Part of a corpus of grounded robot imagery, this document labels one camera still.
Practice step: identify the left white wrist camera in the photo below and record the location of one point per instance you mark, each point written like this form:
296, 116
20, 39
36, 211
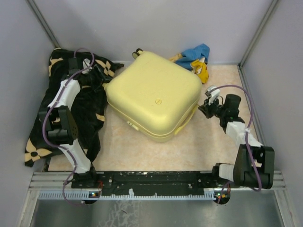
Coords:
86, 64

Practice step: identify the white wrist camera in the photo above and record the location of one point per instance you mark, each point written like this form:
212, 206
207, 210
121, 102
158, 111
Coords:
86, 64
212, 93

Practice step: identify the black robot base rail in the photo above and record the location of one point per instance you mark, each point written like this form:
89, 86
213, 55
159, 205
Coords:
163, 183

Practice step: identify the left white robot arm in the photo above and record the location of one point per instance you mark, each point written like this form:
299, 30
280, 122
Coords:
57, 125

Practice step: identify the yellow suitcase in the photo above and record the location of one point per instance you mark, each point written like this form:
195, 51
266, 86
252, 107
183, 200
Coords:
154, 95

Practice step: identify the white cable duct strip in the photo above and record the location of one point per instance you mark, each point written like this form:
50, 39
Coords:
92, 196

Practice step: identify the blue crumpled cloth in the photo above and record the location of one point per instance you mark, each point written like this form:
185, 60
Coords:
190, 55

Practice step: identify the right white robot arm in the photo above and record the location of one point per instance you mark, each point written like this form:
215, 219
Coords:
254, 164

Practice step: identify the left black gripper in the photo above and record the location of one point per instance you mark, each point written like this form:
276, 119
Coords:
101, 78

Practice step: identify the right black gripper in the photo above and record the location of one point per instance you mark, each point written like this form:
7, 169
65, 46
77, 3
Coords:
206, 108

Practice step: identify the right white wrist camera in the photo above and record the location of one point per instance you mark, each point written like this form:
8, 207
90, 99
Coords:
212, 93

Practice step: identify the yellow patterned cloth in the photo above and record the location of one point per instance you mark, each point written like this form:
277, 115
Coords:
199, 67

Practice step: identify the black floral fleece blanket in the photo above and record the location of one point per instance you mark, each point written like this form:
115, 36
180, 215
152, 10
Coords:
88, 108

